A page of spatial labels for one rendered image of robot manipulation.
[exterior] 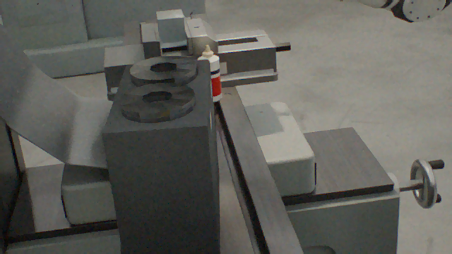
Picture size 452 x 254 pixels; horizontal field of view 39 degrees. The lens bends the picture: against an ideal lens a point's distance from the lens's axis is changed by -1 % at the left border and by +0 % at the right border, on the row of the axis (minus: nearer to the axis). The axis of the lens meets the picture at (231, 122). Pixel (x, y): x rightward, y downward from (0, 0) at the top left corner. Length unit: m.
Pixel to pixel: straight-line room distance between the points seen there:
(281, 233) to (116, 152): 0.25
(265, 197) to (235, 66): 0.44
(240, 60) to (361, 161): 0.35
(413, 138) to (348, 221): 1.88
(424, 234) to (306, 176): 1.31
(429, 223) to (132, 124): 1.97
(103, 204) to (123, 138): 0.54
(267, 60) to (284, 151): 0.19
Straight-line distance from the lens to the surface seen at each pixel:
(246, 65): 1.31
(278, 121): 1.40
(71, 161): 1.21
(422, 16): 1.23
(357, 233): 1.38
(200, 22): 1.36
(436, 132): 3.28
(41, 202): 1.40
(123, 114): 0.76
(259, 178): 0.98
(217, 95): 1.24
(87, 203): 1.26
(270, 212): 0.90
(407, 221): 2.60
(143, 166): 0.75
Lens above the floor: 1.46
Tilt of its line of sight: 25 degrees down
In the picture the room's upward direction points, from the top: 4 degrees counter-clockwise
